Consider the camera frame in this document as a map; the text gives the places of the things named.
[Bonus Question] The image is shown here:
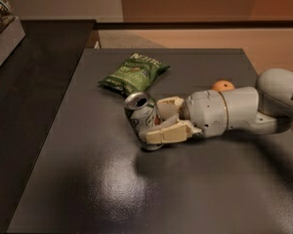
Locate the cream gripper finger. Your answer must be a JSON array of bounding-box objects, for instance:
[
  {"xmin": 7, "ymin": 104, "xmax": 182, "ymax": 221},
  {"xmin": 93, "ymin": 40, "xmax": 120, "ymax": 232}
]
[
  {"xmin": 157, "ymin": 97, "xmax": 185, "ymax": 120},
  {"xmin": 139, "ymin": 115, "xmax": 202, "ymax": 144}
]

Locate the silver green 7up can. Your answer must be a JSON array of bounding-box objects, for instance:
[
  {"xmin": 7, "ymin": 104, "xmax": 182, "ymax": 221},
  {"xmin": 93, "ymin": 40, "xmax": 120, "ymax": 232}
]
[{"xmin": 124, "ymin": 92, "xmax": 161, "ymax": 151}]

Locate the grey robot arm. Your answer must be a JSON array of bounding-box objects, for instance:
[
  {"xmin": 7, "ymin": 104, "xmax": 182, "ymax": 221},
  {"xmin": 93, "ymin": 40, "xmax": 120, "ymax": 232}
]
[{"xmin": 139, "ymin": 68, "xmax": 293, "ymax": 145}]

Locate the orange fruit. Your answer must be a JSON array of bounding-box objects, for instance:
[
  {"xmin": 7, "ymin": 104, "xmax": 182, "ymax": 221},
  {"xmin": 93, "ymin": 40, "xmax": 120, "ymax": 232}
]
[{"xmin": 212, "ymin": 80, "xmax": 235, "ymax": 92}]

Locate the green chip bag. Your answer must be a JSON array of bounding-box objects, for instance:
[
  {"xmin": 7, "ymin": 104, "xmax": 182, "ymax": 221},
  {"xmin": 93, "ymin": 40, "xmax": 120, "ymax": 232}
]
[{"xmin": 99, "ymin": 53, "xmax": 170, "ymax": 97}]

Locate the white snack display box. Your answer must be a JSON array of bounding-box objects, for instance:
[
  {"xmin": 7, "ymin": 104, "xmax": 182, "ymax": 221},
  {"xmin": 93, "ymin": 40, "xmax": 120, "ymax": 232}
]
[{"xmin": 0, "ymin": 18, "xmax": 25, "ymax": 66}]

